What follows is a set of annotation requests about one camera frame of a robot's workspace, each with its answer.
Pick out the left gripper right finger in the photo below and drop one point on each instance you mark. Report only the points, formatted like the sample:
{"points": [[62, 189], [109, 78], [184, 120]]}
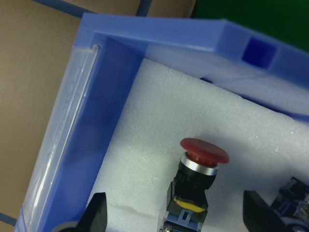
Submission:
{"points": [[258, 216]]}

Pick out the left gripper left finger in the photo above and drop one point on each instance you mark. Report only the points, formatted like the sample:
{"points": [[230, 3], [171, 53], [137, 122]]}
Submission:
{"points": [[94, 218]]}

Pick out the yellow mushroom push button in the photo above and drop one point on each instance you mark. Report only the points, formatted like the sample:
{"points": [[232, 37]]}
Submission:
{"points": [[292, 205]]}

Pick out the red mushroom push button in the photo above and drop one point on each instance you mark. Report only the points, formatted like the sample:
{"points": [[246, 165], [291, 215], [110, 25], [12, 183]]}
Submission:
{"points": [[186, 204]]}

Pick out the white foam pad left bin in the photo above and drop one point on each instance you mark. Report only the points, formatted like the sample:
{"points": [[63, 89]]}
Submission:
{"points": [[164, 106]]}

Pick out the blue bin left side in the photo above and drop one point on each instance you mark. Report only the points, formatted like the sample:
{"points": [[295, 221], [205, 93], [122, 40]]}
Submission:
{"points": [[105, 60]]}

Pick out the green conveyor belt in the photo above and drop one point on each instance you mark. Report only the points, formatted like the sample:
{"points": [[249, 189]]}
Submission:
{"points": [[286, 20]]}

